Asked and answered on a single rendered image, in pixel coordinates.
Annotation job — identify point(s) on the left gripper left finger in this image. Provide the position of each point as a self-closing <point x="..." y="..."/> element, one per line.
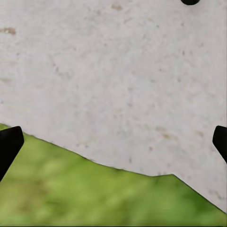
<point x="11" y="141"/>

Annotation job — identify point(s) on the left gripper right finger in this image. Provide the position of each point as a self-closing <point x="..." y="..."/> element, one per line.
<point x="220" y="140"/>

